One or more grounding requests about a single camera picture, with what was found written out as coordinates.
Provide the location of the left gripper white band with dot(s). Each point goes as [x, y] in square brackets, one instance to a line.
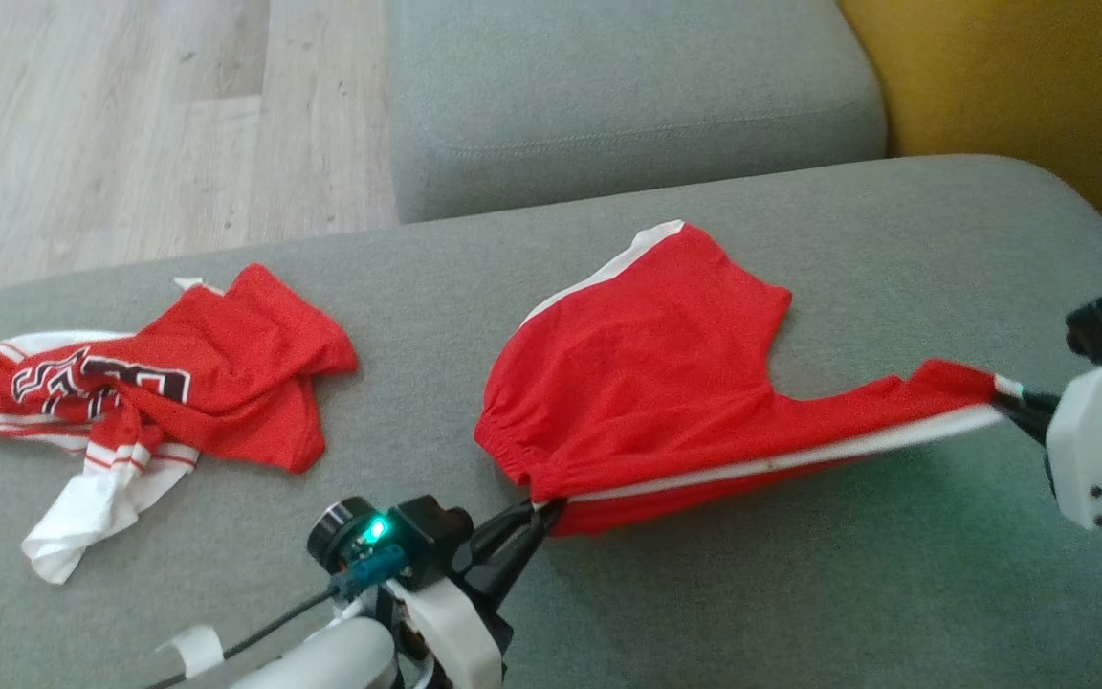
[460, 641]

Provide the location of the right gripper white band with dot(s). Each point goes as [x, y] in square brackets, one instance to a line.
[1087, 450]

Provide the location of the red shorts with white stripe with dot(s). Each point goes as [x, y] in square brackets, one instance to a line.
[647, 383]

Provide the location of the red Bulls 23 jersey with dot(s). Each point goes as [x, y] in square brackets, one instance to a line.
[254, 335]

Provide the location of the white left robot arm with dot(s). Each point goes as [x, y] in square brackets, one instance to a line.
[321, 660]

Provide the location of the large grey fabric ottoman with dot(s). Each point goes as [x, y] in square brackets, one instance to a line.
[800, 593]

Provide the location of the yellow sofa back cushion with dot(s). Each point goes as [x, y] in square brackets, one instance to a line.
[1020, 77]

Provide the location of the grey sofa seat cushion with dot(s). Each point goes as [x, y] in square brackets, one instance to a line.
[608, 96]

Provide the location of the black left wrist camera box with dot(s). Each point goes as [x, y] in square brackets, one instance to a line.
[427, 541]

